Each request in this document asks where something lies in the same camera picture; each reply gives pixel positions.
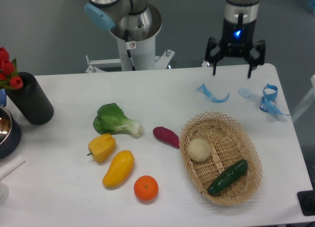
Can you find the black cylindrical vase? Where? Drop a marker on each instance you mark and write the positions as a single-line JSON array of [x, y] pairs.
[[31, 100]]

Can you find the green bok choy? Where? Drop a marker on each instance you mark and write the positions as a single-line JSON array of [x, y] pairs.
[[111, 119]]

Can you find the red tulip bouquet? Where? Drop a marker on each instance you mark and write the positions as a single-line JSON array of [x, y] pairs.
[[9, 77]]

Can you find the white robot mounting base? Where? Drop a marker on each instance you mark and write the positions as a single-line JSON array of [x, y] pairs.
[[134, 56]]

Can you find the woven wicker basket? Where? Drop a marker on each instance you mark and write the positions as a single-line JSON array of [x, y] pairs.
[[229, 144]]

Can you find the purple sweet potato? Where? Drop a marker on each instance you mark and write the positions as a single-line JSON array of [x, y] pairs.
[[167, 136]]

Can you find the small pale blue cap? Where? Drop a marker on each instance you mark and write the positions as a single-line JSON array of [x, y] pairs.
[[246, 93]]

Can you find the dark green cucumber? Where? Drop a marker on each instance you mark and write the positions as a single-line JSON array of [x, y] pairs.
[[228, 177]]

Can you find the orange tangerine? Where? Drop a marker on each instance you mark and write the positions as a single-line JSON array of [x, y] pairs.
[[146, 188]]

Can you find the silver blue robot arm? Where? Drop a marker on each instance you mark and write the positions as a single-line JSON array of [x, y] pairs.
[[135, 24]]

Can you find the yellow bell pepper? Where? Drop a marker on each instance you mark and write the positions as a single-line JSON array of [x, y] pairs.
[[101, 147]]

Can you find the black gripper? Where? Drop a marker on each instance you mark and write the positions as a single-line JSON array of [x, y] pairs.
[[236, 41]]

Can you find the yellow mango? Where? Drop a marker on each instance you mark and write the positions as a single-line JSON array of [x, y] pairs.
[[119, 169]]

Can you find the curved blue tape strip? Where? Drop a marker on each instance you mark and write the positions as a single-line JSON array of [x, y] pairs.
[[205, 91]]

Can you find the black device at edge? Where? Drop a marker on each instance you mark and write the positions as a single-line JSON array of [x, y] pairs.
[[307, 202]]

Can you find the tangled blue tape strip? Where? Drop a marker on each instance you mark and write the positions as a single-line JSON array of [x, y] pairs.
[[268, 100]]

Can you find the dark metal bowl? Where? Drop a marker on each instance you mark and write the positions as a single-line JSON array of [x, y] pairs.
[[10, 133]]

